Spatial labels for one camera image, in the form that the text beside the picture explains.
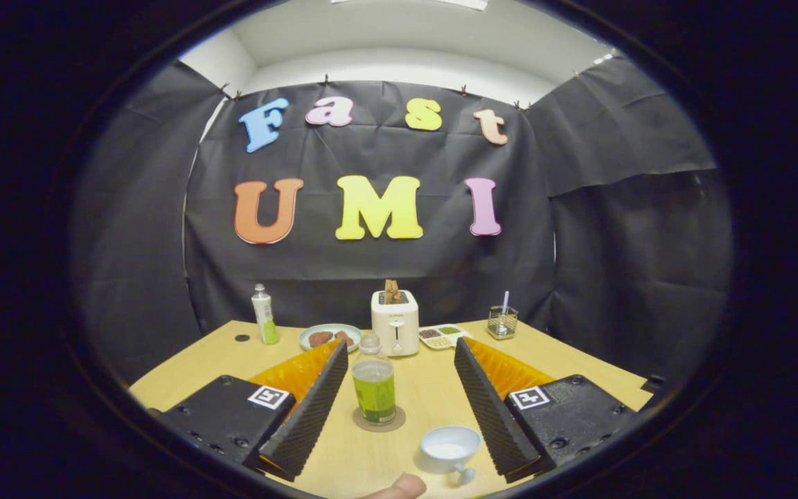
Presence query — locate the white and green tube bottle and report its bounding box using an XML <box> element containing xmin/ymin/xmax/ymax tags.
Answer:
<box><xmin>251</xmin><ymin>283</ymin><xmax>279</xmax><ymax>345</ymax></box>

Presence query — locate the white divided snack tray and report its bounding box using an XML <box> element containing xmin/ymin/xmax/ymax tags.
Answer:
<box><xmin>418</xmin><ymin>324</ymin><xmax>472</xmax><ymax>349</ymax></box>

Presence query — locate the black backdrop cloth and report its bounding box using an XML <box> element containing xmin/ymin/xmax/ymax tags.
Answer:
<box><xmin>70</xmin><ymin>55</ymin><xmax>732</xmax><ymax>389</ymax></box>

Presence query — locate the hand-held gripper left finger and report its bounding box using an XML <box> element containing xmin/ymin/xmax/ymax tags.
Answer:
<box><xmin>161</xmin><ymin>338</ymin><xmax>349</xmax><ymax>482</ymax></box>

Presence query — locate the cream toaster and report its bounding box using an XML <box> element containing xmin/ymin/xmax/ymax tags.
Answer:
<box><xmin>371</xmin><ymin>289</ymin><xmax>420</xmax><ymax>357</ymax></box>

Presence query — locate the pale grey cup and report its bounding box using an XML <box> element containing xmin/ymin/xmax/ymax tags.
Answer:
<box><xmin>420</xmin><ymin>426</ymin><xmax>483</xmax><ymax>486</ymax></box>

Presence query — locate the green label juice bottle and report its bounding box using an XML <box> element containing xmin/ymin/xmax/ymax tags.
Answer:
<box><xmin>352</xmin><ymin>333</ymin><xmax>397</xmax><ymax>424</ymax></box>

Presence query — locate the wooden table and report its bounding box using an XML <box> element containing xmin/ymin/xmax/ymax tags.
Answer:
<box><xmin>129</xmin><ymin>319</ymin><xmax>653</xmax><ymax>499</ymax></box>

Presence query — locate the round brown coaster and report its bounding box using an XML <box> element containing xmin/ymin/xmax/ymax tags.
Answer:
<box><xmin>353</xmin><ymin>405</ymin><xmax>407</xmax><ymax>433</ymax></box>

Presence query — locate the pale green plate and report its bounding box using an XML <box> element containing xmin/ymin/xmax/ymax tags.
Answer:
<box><xmin>299</xmin><ymin>324</ymin><xmax>363</xmax><ymax>353</ymax></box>

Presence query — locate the wire mesh pen holder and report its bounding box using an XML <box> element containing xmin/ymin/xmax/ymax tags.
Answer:
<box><xmin>487</xmin><ymin>306</ymin><xmax>519</xmax><ymax>340</ymax></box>

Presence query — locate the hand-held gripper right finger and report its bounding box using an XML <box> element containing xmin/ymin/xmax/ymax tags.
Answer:
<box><xmin>454</xmin><ymin>338</ymin><xmax>642</xmax><ymax>484</ymax></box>

